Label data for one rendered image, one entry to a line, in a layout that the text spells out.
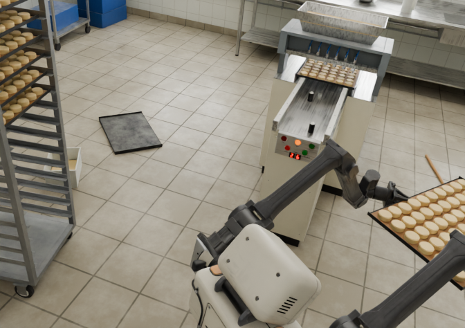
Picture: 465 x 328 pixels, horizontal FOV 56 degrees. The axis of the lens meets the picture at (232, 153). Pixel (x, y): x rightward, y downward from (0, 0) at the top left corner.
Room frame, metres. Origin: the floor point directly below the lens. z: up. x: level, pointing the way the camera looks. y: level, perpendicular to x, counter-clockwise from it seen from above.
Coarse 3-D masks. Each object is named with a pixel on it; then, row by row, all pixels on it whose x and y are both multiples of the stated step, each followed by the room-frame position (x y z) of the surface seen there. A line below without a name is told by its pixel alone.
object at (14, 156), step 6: (12, 156) 1.92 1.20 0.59; (18, 156) 1.92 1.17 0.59; (24, 156) 1.92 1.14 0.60; (30, 156) 1.91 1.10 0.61; (36, 156) 1.91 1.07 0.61; (30, 162) 1.89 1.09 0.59; (36, 162) 1.89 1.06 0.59; (42, 162) 1.90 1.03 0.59; (48, 162) 1.90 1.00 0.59; (54, 162) 1.90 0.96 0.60; (60, 162) 1.90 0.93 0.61
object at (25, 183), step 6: (18, 180) 1.92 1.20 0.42; (24, 180) 1.92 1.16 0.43; (24, 186) 1.89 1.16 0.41; (30, 186) 1.90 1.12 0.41; (36, 186) 1.90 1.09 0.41; (42, 186) 1.91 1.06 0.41; (48, 186) 1.91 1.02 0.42; (54, 186) 1.90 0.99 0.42; (60, 186) 1.90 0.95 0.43; (60, 192) 1.87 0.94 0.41; (66, 192) 1.88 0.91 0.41
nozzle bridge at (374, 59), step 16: (288, 32) 2.86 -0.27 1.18; (304, 32) 2.89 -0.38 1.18; (288, 48) 2.91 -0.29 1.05; (304, 48) 2.90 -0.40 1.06; (336, 48) 2.84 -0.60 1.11; (352, 48) 2.73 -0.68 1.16; (368, 48) 2.71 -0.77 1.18; (384, 48) 2.75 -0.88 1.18; (336, 64) 2.79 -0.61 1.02; (352, 64) 2.76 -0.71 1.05; (368, 64) 2.78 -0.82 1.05; (384, 64) 2.67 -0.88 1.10
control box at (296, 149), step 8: (280, 136) 2.11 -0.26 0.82; (288, 136) 2.09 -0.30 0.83; (296, 136) 2.09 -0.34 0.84; (280, 144) 2.10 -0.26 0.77; (288, 144) 2.09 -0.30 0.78; (304, 144) 2.07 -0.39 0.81; (280, 152) 2.10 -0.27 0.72; (288, 152) 2.09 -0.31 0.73; (296, 152) 2.08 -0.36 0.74; (312, 152) 2.05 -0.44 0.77; (304, 160) 2.06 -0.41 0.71; (312, 160) 2.05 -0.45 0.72
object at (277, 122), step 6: (300, 78) 2.77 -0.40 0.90; (306, 78) 2.83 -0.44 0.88; (300, 84) 2.67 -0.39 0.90; (294, 90) 2.57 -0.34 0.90; (300, 90) 2.69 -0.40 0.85; (294, 96) 2.48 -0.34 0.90; (288, 102) 2.38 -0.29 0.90; (282, 108) 2.29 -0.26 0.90; (288, 108) 2.35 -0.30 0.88; (282, 114) 2.22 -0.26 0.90; (276, 120) 2.13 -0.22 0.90; (282, 120) 2.25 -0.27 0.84; (276, 126) 2.12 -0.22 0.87
